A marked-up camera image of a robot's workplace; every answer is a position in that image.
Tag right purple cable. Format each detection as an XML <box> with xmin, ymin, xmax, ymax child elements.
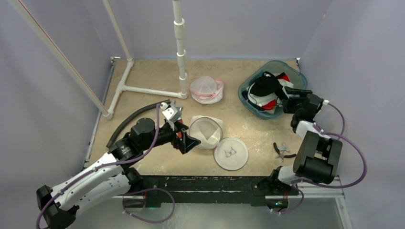
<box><xmin>291</xmin><ymin>101</ymin><xmax>368</xmax><ymax>189</ymax></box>

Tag pale mint green bra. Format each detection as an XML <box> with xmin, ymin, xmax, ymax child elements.
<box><xmin>246</xmin><ymin>83</ymin><xmax>294</xmax><ymax>108</ymax></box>

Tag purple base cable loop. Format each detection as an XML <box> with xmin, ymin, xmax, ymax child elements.
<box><xmin>122</xmin><ymin>188</ymin><xmax>176</xmax><ymax>224</ymax></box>

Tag red and black bra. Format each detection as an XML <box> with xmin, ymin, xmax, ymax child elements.
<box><xmin>259</xmin><ymin>72</ymin><xmax>294</xmax><ymax>110</ymax></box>

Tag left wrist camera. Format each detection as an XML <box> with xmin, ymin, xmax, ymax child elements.
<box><xmin>160</xmin><ymin>101</ymin><xmax>183</xmax><ymax>130</ymax></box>

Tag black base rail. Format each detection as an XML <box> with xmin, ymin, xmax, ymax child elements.
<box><xmin>135</xmin><ymin>175</ymin><xmax>296</xmax><ymax>208</ymax></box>

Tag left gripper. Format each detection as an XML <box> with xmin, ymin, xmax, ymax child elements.
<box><xmin>141</xmin><ymin>120</ymin><xmax>200</xmax><ymax>154</ymax></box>

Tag pink-trimmed mesh laundry bag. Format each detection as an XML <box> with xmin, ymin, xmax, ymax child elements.
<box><xmin>189</xmin><ymin>76</ymin><xmax>224</xmax><ymax>104</ymax></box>

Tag black pliers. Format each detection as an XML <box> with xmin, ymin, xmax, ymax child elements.
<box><xmin>273</xmin><ymin>142</ymin><xmax>297</xmax><ymax>162</ymax></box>

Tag white PVC pipe frame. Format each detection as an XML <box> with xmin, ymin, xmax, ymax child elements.
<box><xmin>9</xmin><ymin>0</ymin><xmax>188</xmax><ymax>120</ymax></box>

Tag teal plastic bin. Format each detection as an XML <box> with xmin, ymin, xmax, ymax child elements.
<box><xmin>238</xmin><ymin>60</ymin><xmax>308</xmax><ymax>120</ymax></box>

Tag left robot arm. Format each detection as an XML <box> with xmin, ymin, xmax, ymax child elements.
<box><xmin>36</xmin><ymin>118</ymin><xmax>201</xmax><ymax>229</ymax></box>

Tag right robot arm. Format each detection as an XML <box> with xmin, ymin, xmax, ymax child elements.
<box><xmin>268</xmin><ymin>86</ymin><xmax>342</xmax><ymax>194</ymax></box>

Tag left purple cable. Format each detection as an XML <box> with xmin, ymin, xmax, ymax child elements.
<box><xmin>35</xmin><ymin>103</ymin><xmax>162</xmax><ymax>229</ymax></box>

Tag black foam hose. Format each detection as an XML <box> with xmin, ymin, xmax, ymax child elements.
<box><xmin>106</xmin><ymin>99</ymin><xmax>171</xmax><ymax>149</ymax></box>

